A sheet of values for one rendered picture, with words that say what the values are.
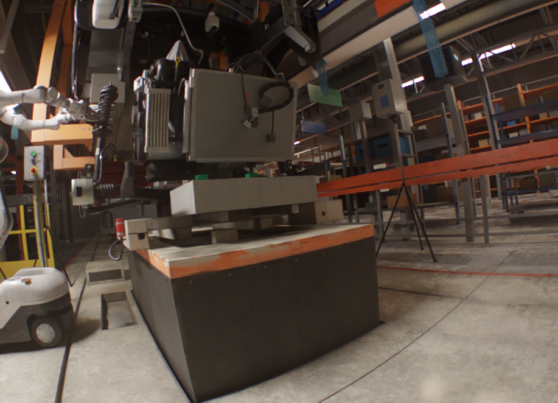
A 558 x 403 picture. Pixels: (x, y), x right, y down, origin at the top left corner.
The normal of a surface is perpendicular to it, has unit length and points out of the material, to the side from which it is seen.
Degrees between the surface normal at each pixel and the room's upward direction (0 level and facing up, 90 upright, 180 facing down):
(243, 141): 106
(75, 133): 90
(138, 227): 90
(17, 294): 90
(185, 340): 90
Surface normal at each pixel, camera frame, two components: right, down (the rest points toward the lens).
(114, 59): 0.51, 0.50
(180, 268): 0.54, -0.10
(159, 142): 0.55, 0.18
